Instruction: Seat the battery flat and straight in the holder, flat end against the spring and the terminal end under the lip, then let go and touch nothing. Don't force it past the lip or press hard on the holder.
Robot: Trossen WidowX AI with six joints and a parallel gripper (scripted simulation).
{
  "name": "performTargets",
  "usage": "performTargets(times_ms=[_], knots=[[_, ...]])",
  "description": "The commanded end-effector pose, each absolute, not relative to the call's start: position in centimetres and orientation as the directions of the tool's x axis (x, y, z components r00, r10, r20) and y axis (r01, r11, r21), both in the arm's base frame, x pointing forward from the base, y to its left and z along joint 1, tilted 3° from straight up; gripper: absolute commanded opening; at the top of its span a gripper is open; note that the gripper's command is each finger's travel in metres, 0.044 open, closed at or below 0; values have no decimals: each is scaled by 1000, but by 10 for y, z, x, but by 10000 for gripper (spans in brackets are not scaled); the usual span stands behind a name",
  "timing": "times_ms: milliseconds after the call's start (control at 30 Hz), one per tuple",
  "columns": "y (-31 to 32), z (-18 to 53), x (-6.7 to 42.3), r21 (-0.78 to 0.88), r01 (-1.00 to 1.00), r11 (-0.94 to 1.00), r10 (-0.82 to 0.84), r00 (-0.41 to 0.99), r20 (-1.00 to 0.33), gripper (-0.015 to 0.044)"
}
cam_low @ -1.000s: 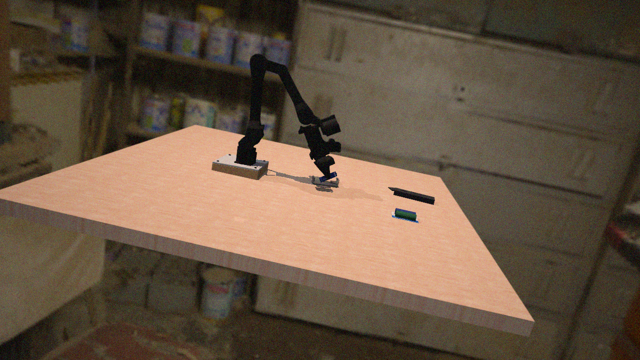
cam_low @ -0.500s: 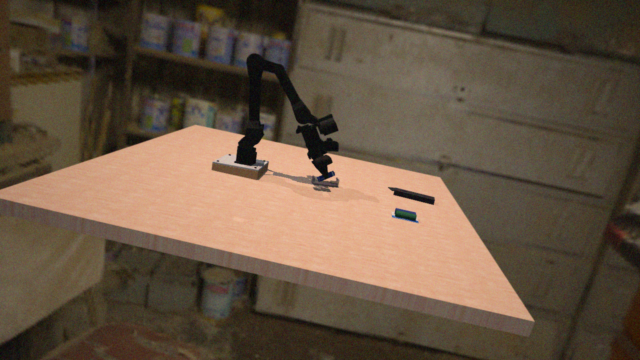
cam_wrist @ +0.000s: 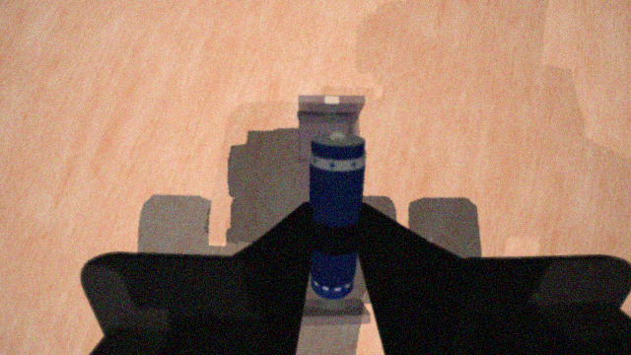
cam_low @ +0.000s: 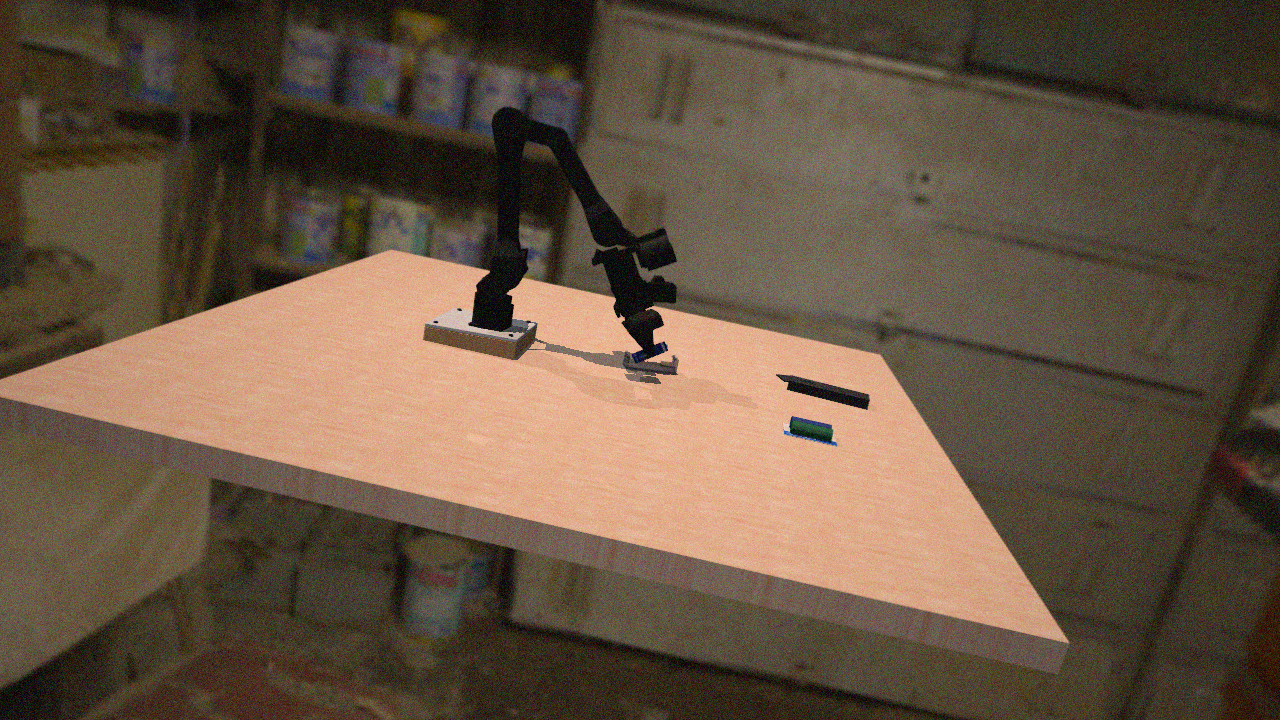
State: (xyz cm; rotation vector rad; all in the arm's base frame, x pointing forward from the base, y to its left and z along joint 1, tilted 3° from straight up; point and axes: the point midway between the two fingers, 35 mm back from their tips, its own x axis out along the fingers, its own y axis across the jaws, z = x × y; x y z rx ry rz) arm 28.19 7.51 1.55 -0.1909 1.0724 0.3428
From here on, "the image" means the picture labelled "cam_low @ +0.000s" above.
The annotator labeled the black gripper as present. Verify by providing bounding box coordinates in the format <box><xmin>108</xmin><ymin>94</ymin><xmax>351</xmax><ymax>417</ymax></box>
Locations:
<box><xmin>611</xmin><ymin>275</ymin><xmax>664</xmax><ymax>357</ymax></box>

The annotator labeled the black flat bar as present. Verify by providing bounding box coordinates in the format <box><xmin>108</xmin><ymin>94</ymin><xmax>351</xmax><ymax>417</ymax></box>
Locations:
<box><xmin>787</xmin><ymin>375</ymin><xmax>870</xmax><ymax>409</ymax></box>

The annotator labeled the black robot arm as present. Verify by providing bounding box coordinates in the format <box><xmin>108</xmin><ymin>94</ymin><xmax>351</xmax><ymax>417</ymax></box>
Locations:
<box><xmin>468</xmin><ymin>108</ymin><xmax>677</xmax><ymax>332</ymax></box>

